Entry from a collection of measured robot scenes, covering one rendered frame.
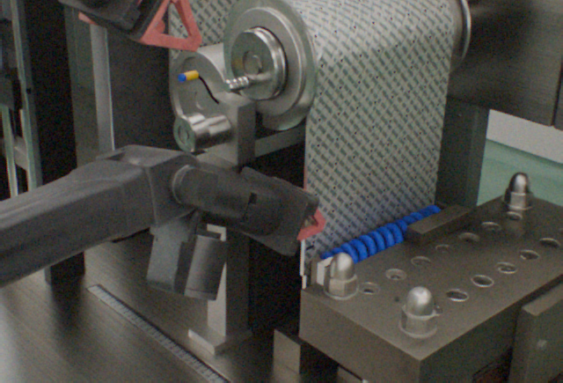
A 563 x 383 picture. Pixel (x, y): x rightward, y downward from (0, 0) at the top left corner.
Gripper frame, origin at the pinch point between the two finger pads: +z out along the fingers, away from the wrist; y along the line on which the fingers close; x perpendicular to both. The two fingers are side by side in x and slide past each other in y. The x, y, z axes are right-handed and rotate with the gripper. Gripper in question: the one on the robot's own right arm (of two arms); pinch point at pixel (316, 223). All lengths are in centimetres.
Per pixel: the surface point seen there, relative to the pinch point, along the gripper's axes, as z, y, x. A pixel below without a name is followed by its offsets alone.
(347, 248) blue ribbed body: 4.0, 2.5, -1.5
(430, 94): 10.6, 0.3, 18.7
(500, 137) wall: 279, -138, 39
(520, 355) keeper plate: 14.3, 21.0, -4.5
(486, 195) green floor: 247, -116, 12
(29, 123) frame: -14.4, -37.5, -3.1
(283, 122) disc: -7.9, -3.1, 9.1
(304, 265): 0.6, 0.2, -4.9
